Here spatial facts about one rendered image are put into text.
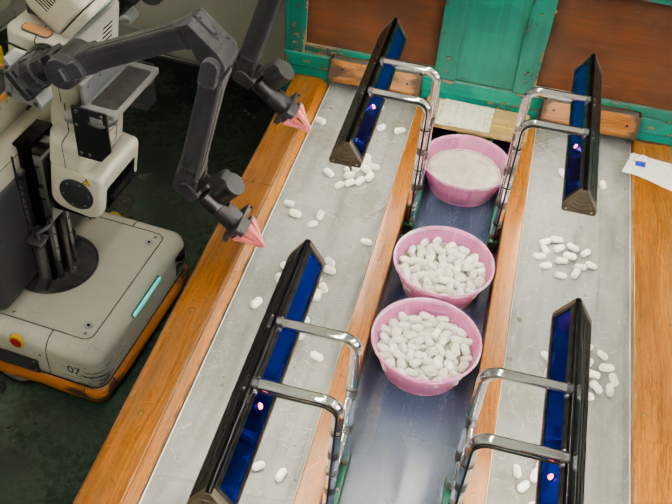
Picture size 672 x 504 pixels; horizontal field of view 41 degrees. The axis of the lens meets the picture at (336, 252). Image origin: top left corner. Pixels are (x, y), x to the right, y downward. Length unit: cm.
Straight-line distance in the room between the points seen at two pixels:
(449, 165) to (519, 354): 74
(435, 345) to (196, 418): 60
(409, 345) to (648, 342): 59
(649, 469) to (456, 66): 139
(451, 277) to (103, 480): 102
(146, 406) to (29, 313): 97
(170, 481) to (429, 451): 58
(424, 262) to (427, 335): 26
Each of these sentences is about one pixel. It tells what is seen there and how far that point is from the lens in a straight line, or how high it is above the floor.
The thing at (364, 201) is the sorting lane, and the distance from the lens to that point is 253.
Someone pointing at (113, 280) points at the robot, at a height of 28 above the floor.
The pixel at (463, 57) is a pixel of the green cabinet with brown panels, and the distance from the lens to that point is 286.
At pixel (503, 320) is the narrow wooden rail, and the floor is 76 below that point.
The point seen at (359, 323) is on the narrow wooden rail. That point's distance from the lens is 217.
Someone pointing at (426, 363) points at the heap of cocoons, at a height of 74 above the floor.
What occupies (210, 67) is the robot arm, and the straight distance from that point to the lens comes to 191.
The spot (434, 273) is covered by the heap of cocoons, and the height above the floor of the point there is 74.
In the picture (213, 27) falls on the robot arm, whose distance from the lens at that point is 195.
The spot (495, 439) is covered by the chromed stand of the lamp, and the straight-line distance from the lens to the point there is 157.
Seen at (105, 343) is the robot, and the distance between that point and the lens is 280.
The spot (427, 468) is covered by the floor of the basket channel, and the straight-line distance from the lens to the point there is 205.
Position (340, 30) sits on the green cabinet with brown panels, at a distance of 290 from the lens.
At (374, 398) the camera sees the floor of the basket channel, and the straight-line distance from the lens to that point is 214.
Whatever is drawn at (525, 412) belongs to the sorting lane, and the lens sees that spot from 211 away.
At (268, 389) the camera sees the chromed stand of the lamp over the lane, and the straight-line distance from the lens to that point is 158.
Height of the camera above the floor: 237
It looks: 44 degrees down
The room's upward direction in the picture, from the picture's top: 5 degrees clockwise
